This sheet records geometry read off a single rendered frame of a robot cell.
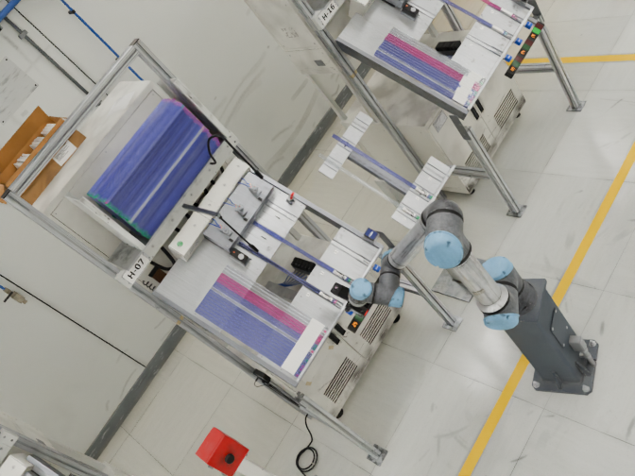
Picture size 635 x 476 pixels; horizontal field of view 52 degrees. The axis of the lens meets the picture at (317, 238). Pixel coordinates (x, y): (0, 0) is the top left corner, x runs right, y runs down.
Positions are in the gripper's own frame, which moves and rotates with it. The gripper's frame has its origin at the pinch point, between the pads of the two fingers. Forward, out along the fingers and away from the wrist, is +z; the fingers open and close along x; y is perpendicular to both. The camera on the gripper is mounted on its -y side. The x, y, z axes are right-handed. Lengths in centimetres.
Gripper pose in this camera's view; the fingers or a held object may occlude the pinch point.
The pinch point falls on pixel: (350, 305)
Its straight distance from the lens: 262.3
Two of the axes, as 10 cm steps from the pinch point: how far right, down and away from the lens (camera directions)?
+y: 8.5, 5.0, -1.6
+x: 5.3, -8.0, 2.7
